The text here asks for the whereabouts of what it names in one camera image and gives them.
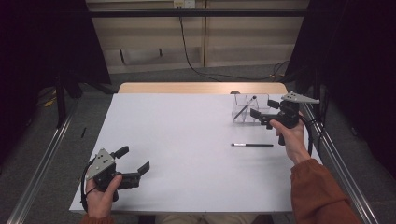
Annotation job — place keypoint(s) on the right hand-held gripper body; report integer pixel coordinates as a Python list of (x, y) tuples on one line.
[(289, 113)]

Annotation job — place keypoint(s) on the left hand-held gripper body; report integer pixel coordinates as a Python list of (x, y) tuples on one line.
[(104, 171)]

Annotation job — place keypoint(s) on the black makeup brush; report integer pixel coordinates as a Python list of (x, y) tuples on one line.
[(244, 108)]

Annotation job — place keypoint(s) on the clear plastic organizer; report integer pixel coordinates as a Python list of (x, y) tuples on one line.
[(243, 109)]

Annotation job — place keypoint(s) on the person's right hand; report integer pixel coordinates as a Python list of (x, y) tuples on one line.
[(292, 140)]

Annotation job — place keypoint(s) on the person's left hand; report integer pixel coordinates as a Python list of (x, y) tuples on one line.
[(101, 199)]

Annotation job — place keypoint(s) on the black pen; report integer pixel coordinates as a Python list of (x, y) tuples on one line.
[(255, 145)]

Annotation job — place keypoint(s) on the black metal stand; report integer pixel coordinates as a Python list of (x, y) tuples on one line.
[(60, 102)]

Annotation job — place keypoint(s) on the black curtain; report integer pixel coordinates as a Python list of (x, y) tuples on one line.
[(46, 40), (355, 62)]

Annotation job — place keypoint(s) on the aluminium frame rail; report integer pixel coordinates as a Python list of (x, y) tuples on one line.
[(339, 161), (40, 161)]

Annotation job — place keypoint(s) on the black frame bar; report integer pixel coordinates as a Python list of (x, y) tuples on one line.
[(199, 13)]

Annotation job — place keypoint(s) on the white wall outlet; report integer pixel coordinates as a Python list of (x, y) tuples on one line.
[(185, 3)]

